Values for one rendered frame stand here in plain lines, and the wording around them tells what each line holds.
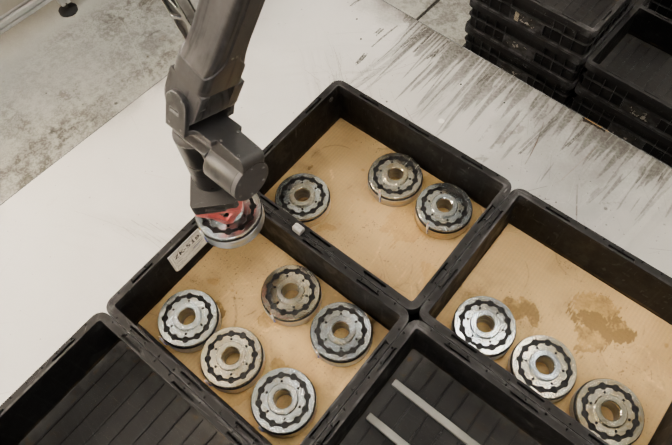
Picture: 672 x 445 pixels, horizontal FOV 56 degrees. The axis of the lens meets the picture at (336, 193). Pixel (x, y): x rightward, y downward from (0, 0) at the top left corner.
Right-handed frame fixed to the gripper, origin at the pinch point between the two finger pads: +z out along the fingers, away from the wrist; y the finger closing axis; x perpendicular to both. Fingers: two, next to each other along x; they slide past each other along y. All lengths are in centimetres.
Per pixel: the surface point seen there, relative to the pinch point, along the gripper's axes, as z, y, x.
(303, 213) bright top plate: 19.6, 8.0, -10.1
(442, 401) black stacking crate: 22.9, -27.5, -29.5
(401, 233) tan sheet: 22.7, 3.0, -27.6
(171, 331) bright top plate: 18.8, -11.9, 13.6
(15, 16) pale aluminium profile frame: 90, 151, 101
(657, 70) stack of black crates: 69, 70, -116
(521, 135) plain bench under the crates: 36, 30, -59
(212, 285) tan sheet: 22.1, -3.0, 7.4
